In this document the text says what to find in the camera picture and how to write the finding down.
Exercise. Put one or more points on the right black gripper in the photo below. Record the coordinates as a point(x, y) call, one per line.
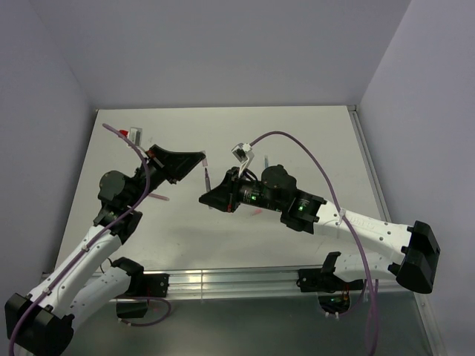
point(225, 196)

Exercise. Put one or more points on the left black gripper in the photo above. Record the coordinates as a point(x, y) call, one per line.
point(176, 165)

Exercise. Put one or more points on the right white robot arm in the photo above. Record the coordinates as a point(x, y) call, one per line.
point(407, 254)

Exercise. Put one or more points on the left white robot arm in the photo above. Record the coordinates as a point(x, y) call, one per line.
point(44, 320)

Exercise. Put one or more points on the red pen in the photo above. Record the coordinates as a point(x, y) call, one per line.
point(159, 197)

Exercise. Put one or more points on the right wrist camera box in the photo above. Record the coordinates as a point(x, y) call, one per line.
point(243, 153)

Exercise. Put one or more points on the aluminium rail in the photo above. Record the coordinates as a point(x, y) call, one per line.
point(230, 282)

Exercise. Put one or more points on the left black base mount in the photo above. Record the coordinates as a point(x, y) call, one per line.
point(155, 285)

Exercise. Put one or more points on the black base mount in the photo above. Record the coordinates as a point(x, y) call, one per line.
point(310, 280)
point(155, 285)

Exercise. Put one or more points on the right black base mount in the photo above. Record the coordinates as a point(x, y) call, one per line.
point(310, 280)

